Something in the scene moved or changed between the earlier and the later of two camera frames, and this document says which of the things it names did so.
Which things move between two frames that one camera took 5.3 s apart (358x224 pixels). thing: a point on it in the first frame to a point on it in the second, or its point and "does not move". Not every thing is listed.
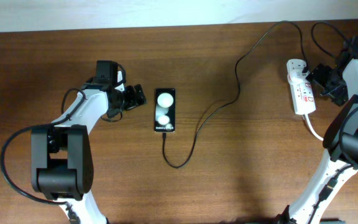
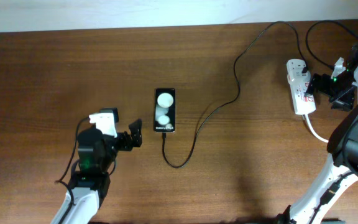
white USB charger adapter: [295, 74] does not move
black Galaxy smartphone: [165, 110] does not move
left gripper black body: [126, 99] to [122, 140]
